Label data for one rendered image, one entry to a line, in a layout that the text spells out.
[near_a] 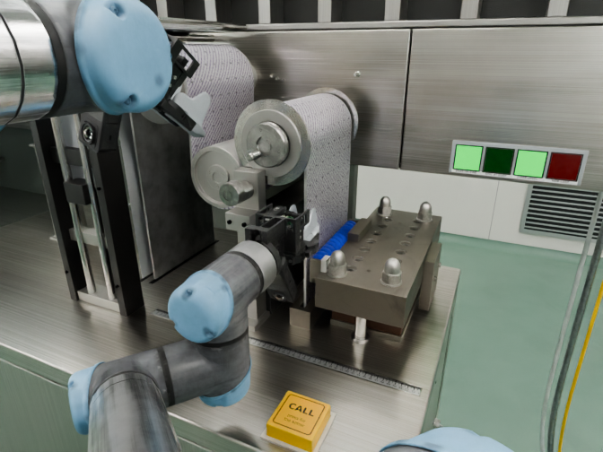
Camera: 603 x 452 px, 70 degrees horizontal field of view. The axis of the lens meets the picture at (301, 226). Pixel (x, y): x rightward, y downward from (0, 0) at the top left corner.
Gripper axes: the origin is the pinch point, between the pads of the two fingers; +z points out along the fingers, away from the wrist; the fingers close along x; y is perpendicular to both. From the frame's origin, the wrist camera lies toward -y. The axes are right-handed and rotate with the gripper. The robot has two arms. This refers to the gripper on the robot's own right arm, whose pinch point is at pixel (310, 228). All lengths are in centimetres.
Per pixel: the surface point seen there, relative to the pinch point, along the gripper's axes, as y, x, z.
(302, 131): 18.5, 0.0, -3.5
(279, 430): -17.1, -8.6, -29.9
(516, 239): -100, -53, 263
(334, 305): -10.8, -7.7, -6.9
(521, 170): 7.8, -34.6, 28.9
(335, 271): -4.8, -7.1, -5.5
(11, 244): -19, 89, -3
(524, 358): -109, -58, 132
